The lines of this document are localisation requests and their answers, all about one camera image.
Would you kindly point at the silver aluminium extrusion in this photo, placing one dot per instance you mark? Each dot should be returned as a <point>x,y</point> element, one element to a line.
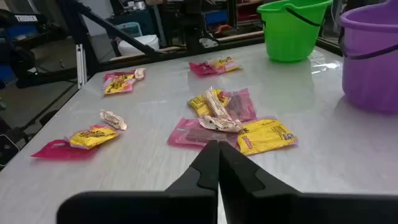
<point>81,65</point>

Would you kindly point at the blue storage bin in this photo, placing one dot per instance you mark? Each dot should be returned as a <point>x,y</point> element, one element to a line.
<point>216,18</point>

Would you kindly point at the purple plastic bucket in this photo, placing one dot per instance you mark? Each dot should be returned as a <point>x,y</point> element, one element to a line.
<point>370,77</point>

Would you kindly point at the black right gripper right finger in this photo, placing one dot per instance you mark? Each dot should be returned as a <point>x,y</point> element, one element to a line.
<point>264,205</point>

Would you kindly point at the green halloween bucket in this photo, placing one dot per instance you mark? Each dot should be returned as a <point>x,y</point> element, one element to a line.
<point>289,40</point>

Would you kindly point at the pale blue bin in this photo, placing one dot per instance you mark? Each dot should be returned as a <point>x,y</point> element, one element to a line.
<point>132,28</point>

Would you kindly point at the white plastic bin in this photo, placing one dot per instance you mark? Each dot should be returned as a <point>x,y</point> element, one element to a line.
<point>149,39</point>

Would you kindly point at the yellow sour candy pack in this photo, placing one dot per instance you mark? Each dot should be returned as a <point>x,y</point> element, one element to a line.
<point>199,105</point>
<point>93,137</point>
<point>225,63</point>
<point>119,84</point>
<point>264,137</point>

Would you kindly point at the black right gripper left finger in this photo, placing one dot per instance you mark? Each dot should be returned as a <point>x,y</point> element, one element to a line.
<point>186,205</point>

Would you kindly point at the black metal table frame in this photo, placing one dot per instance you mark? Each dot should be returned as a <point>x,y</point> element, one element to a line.
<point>124,32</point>

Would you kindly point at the pink candy pack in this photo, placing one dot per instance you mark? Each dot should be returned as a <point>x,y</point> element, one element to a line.
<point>109,76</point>
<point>242,107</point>
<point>200,68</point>
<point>186,133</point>

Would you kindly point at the wooden table base board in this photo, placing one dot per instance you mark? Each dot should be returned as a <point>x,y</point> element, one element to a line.
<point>242,35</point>

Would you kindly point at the white candy bar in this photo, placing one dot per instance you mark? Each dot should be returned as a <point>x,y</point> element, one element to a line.
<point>140,73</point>
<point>113,119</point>
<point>220,124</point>
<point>214,104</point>

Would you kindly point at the red candy pack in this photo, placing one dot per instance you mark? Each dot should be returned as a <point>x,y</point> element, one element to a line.
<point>56,151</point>

